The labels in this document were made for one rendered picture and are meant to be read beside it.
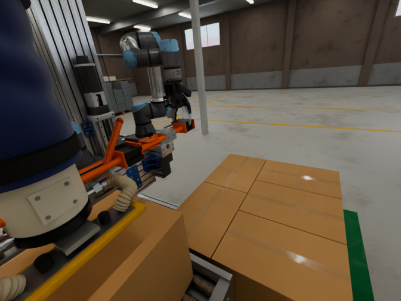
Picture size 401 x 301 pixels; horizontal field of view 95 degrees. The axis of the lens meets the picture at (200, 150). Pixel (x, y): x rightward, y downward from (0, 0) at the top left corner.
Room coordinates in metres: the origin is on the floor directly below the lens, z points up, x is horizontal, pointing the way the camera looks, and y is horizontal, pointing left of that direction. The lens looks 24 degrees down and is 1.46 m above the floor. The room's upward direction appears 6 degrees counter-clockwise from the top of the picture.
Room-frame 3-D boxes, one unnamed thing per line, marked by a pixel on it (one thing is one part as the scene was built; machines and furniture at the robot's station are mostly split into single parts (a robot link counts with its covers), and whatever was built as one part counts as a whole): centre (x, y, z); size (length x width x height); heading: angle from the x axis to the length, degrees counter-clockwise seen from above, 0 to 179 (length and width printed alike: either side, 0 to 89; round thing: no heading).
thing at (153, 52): (0.96, 0.14, 1.51); 0.11 x 0.11 x 0.08; 20
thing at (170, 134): (0.77, 0.15, 1.20); 0.07 x 0.07 x 0.04; 58
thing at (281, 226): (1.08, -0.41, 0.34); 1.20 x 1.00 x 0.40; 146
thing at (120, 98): (7.79, 3.33, 0.62); 1.24 x 0.87 x 1.23; 148
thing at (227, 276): (0.69, 0.21, 0.58); 0.70 x 0.03 x 0.06; 56
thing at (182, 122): (0.88, 0.07, 1.20); 0.08 x 0.07 x 0.05; 148
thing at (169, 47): (0.88, 0.09, 1.51); 0.09 x 0.08 x 0.11; 20
